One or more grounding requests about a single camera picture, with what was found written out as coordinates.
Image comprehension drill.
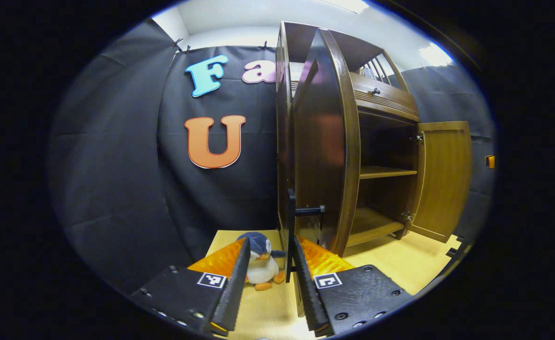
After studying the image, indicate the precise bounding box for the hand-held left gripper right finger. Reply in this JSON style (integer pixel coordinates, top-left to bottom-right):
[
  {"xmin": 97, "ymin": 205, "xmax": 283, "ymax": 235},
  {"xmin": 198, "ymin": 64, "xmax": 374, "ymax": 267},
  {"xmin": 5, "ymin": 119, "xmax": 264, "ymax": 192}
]
[{"xmin": 293, "ymin": 236, "xmax": 412, "ymax": 337}]

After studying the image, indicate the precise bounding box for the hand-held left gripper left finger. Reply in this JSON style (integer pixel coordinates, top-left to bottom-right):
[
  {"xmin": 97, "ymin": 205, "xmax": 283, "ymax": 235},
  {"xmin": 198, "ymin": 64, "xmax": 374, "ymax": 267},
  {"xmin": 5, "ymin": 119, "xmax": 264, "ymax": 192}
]
[{"xmin": 131, "ymin": 236, "xmax": 251, "ymax": 337}]

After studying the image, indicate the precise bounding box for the wooden cabinet door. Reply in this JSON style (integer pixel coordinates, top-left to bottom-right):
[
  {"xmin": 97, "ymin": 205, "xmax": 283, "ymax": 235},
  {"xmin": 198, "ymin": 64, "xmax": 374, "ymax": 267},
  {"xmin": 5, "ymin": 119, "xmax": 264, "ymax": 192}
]
[
  {"xmin": 406, "ymin": 121, "xmax": 473, "ymax": 244},
  {"xmin": 291, "ymin": 28, "xmax": 361, "ymax": 318}
]

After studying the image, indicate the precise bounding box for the black door handle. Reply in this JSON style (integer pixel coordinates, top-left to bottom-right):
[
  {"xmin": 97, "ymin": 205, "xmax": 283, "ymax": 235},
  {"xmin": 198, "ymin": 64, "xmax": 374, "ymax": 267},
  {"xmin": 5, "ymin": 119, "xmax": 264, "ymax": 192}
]
[{"xmin": 286, "ymin": 188, "xmax": 326, "ymax": 284}]

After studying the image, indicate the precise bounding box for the wooden double-door shoe cabinet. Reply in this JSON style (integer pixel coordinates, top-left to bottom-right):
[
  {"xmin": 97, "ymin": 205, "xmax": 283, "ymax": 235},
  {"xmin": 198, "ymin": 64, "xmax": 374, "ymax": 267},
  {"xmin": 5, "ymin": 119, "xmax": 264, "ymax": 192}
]
[{"xmin": 275, "ymin": 21, "xmax": 422, "ymax": 258}]

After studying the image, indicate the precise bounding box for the wooden cabinet drawer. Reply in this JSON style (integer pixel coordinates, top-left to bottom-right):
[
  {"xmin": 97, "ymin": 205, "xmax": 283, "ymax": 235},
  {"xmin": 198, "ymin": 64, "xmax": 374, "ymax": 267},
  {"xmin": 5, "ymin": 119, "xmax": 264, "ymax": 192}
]
[{"xmin": 353, "ymin": 73, "xmax": 420, "ymax": 122}]

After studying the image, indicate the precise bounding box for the penguin plush toy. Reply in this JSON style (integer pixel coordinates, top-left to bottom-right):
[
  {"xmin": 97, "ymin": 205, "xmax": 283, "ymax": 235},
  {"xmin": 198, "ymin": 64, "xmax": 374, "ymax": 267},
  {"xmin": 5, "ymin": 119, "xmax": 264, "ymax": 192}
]
[{"xmin": 236, "ymin": 231, "xmax": 286, "ymax": 291}]

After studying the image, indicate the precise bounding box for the black backdrop cloth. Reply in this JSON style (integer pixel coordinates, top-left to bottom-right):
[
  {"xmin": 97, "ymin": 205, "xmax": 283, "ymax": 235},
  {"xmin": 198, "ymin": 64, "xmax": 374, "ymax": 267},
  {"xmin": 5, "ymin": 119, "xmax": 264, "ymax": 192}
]
[{"xmin": 49, "ymin": 21, "xmax": 495, "ymax": 293}]

